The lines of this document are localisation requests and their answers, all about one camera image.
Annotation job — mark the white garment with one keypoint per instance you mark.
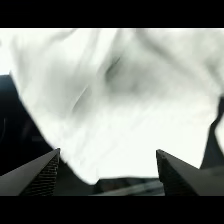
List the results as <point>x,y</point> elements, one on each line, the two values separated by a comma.
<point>126,100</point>

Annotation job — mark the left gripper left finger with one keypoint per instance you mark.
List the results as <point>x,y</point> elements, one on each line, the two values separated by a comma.
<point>36,176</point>

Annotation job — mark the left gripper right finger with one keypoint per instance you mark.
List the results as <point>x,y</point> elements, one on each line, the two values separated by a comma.
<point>181,178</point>

